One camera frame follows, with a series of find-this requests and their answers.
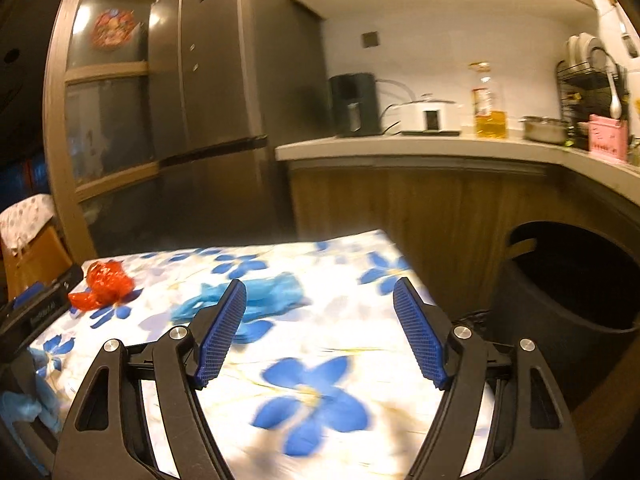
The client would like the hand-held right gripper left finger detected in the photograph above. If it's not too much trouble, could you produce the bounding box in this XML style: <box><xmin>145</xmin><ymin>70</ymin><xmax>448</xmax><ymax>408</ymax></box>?
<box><xmin>52</xmin><ymin>279</ymin><xmax>248</xmax><ymax>480</ymax></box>

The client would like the grey refrigerator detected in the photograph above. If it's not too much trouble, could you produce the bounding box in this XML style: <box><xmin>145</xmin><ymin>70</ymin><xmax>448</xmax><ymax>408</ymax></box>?
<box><xmin>147</xmin><ymin>0</ymin><xmax>328</xmax><ymax>248</ymax></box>

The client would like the hanging metal spatula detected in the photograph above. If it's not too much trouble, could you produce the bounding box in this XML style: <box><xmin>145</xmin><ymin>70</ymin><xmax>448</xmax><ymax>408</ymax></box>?
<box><xmin>619</xmin><ymin>22</ymin><xmax>640</xmax><ymax>58</ymax></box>

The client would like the wooden base cabinet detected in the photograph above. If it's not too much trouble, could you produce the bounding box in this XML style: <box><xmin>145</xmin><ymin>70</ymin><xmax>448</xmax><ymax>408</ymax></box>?
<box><xmin>287</xmin><ymin>160</ymin><xmax>640</xmax><ymax>461</ymax></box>

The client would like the wooden framed glass door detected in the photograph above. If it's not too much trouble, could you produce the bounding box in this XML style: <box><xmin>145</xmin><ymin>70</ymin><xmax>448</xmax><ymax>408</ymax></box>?
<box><xmin>42</xmin><ymin>0</ymin><xmax>186</xmax><ymax>261</ymax></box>

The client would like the red flower door sticker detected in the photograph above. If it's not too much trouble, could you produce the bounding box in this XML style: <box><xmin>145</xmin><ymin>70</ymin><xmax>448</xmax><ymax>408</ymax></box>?
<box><xmin>92</xmin><ymin>8</ymin><xmax>136</xmax><ymax>51</ymax></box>

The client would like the white electric cooker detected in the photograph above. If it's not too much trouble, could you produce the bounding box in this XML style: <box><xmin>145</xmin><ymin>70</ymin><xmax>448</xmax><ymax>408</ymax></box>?
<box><xmin>395</xmin><ymin>94</ymin><xmax>463</xmax><ymax>136</ymax></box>

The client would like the white spoon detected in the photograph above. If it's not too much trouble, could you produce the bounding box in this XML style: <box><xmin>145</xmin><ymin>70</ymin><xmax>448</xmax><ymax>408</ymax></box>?
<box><xmin>606</xmin><ymin>72</ymin><xmax>622</xmax><ymax>113</ymax></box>

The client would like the dotted white cloth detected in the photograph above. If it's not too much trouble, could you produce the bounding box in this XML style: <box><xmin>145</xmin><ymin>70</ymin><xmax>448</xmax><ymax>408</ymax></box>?
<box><xmin>0</xmin><ymin>194</ymin><xmax>56</xmax><ymax>256</ymax></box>

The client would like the row of white plates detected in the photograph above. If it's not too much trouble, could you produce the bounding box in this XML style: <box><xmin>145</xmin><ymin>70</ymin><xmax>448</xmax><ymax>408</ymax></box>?
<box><xmin>566</xmin><ymin>32</ymin><xmax>606</xmax><ymax>63</ymax></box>

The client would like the blue plastic bag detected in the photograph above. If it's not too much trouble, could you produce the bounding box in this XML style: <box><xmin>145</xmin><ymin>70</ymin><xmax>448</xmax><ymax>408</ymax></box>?
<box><xmin>170</xmin><ymin>272</ymin><xmax>307</xmax><ymax>336</ymax></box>
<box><xmin>0</xmin><ymin>349</ymin><xmax>63</xmax><ymax>433</ymax></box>

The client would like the blue floral tablecloth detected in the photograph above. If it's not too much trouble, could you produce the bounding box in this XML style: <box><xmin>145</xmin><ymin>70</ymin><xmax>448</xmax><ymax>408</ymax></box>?
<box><xmin>25</xmin><ymin>229</ymin><xmax>501</xmax><ymax>480</ymax></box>

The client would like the black trash bin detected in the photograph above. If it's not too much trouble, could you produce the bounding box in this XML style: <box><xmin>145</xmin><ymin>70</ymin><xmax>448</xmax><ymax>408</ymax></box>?
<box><xmin>487</xmin><ymin>220</ymin><xmax>640</xmax><ymax>413</ymax></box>

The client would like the pink utensil holder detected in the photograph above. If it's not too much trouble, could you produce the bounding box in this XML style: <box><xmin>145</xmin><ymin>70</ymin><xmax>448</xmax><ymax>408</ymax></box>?
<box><xmin>587</xmin><ymin>114</ymin><xmax>628</xmax><ymax>162</ymax></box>

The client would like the orange chair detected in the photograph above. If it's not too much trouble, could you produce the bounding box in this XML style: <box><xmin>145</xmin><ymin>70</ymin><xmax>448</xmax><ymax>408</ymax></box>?
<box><xmin>2</xmin><ymin>225</ymin><xmax>76</xmax><ymax>301</ymax></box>

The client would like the black power cable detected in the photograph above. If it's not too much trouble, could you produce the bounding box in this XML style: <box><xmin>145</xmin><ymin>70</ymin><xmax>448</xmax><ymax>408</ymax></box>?
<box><xmin>375</xmin><ymin>79</ymin><xmax>416</xmax><ymax>133</ymax></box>

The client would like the grey kitchen countertop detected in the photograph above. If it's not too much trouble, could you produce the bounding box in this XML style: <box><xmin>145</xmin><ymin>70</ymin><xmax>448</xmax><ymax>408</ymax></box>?
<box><xmin>275</xmin><ymin>135</ymin><xmax>640</xmax><ymax>191</ymax></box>

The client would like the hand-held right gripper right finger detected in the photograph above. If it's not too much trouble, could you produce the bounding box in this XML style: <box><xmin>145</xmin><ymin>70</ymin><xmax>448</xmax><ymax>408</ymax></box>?
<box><xmin>392</xmin><ymin>276</ymin><xmax>586</xmax><ymax>480</ymax></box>

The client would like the steel pot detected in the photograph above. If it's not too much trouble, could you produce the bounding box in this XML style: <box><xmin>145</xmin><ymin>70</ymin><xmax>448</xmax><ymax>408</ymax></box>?
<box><xmin>518</xmin><ymin>116</ymin><xmax>571</xmax><ymax>143</ymax></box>

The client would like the red cellophane wrapper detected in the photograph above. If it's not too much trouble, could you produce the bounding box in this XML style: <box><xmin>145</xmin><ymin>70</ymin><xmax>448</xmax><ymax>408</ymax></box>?
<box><xmin>67</xmin><ymin>259</ymin><xmax>137</xmax><ymax>311</ymax></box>

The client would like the black dish rack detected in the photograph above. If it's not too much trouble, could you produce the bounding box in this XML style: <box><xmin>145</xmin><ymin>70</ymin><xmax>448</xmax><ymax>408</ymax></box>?
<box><xmin>555</xmin><ymin>47</ymin><xmax>626</xmax><ymax>151</ymax></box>

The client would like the cooking oil bottle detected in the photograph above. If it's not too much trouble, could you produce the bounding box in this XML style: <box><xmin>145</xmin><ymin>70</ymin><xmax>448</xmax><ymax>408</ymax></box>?
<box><xmin>468</xmin><ymin>62</ymin><xmax>508</xmax><ymax>140</ymax></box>

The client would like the black air fryer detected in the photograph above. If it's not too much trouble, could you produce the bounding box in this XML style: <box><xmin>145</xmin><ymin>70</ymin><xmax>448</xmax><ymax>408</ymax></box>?
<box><xmin>328</xmin><ymin>72</ymin><xmax>381</xmax><ymax>138</ymax></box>

